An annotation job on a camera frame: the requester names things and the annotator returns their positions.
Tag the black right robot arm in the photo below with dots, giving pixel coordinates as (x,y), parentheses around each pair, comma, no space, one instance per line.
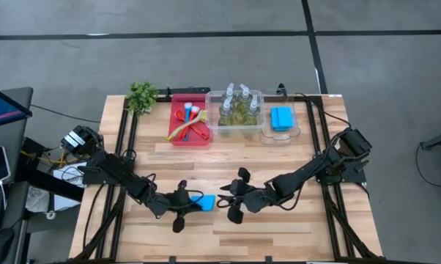
(308,170)

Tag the blue dish brush white bristles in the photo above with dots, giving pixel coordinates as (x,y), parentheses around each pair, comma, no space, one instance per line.
(187,121)

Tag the red dish brush white bristles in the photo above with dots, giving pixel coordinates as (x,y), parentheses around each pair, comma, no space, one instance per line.
(179,115)
(195,109)

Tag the blue cellulose sponge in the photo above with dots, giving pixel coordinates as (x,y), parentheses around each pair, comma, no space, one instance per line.
(284,117)
(207,202)
(274,124)

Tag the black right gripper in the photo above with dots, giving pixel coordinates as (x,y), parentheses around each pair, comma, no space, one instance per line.
(259,199)

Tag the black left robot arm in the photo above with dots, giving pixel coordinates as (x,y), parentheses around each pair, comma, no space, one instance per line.
(114,172)

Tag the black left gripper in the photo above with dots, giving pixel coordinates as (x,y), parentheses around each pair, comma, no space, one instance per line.
(178,201)

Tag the green plant in white pot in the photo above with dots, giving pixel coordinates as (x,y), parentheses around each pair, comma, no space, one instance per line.
(143,97)

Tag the black power strip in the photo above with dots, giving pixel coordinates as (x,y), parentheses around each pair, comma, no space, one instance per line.
(184,90)

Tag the dark side desk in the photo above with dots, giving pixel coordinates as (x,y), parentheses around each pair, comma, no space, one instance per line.
(17,135)

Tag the white paper sheet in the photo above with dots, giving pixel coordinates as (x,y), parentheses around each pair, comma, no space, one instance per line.
(64,172)

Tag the black aluminium table frame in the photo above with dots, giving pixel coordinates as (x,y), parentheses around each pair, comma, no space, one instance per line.
(163,98)

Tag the small clear plastic bin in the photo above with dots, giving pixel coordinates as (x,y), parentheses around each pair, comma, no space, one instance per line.
(279,137)

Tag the large clear plastic bin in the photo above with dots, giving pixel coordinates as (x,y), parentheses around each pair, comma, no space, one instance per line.
(213,110)

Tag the pink plastic tray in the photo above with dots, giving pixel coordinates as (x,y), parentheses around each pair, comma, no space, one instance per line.
(180,99)

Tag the computer monitor blue screen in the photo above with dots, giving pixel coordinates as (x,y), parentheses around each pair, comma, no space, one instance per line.
(4,110)

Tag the yellow dish soap pump bottle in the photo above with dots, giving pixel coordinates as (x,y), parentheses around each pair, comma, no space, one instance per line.
(253,108)
(244,94)
(226,110)
(229,93)

